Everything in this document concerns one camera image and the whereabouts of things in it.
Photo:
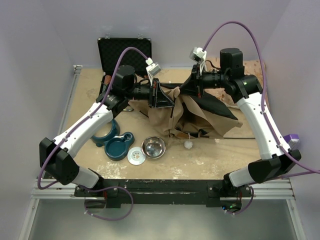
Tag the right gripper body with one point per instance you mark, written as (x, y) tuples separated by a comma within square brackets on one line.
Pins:
[(198, 72)]

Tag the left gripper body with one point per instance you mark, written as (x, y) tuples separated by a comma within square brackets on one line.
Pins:
[(152, 92)]

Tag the beige and black pet tent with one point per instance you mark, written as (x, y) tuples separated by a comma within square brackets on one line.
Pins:
[(190, 117)]

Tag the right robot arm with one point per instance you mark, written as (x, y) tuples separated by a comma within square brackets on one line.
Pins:
[(276, 155)]

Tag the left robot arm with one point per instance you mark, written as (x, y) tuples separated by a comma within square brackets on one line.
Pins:
[(56, 156)]

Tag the stainless steel pet bowl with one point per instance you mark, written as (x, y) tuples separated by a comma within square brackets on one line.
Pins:
[(153, 147)]

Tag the teal double pet bowl stand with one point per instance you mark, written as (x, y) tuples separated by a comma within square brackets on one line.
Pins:
[(116, 146)]

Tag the white pompom toy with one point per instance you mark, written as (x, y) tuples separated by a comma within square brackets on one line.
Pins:
[(188, 144)]

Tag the black poker chip case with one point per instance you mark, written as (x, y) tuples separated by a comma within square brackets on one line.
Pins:
[(111, 48)]

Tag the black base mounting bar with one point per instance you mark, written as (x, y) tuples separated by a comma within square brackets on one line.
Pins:
[(117, 192)]

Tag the purple box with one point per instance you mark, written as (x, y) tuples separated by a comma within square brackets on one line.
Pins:
[(293, 140)]

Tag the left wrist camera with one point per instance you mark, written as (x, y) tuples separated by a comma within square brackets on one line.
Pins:
[(153, 68)]

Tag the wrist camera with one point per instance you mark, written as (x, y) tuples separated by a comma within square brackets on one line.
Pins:
[(198, 55), (153, 68)]

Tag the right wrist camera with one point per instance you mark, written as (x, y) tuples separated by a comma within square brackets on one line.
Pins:
[(198, 55)]

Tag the aluminium frame rail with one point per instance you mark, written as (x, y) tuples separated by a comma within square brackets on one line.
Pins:
[(270, 191)]

